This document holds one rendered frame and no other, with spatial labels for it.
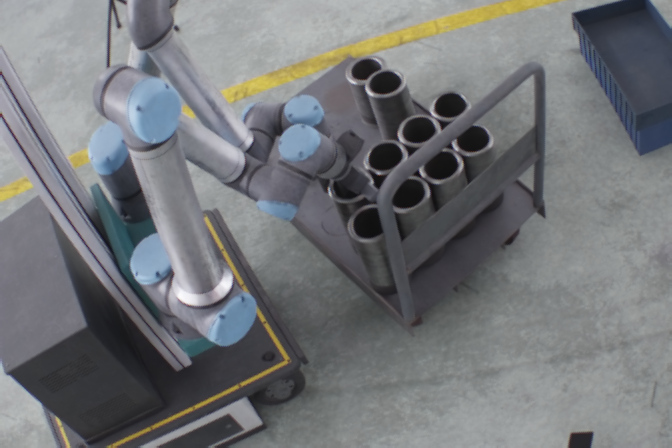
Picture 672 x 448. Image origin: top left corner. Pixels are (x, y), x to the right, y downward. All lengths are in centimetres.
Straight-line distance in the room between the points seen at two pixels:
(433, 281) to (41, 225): 119
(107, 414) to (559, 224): 166
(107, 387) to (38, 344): 30
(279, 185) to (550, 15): 195
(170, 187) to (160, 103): 20
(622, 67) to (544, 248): 81
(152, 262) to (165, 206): 36
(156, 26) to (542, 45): 197
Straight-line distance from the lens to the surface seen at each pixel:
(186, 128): 202
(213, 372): 267
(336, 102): 324
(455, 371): 283
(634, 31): 352
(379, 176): 263
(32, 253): 252
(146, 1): 211
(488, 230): 278
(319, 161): 218
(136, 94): 170
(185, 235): 192
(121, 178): 255
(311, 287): 311
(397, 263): 231
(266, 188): 217
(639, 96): 325
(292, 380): 283
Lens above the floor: 252
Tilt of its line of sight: 49 degrees down
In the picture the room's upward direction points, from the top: 22 degrees counter-clockwise
